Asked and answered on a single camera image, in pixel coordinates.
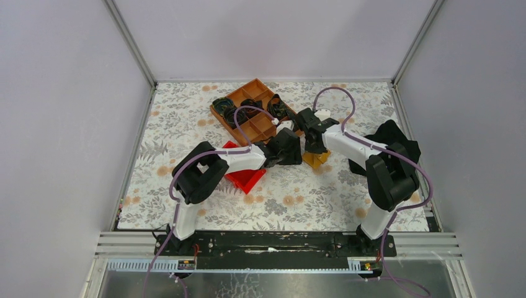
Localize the yellow leather card holder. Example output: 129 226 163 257
302 150 331 170

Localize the floral table mat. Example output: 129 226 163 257
117 81 430 232

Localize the red plastic bin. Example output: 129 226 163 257
220 141 266 194

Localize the rolled dark belt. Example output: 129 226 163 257
223 107 248 129
240 98 262 118
212 97 234 117

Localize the loose dark strap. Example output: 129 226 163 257
266 94 300 129

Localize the black cloth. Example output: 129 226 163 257
343 120 421 181

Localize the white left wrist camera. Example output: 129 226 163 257
276 120 294 133

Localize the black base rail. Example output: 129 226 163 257
154 230 397 270

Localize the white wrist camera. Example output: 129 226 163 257
276 120 294 133
314 109 331 121

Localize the brown compartment organizer tray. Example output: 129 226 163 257
210 79 303 146

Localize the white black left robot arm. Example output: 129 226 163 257
168 129 302 255

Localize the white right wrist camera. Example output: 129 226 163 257
314 109 331 121

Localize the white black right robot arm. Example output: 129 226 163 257
295 108 421 256

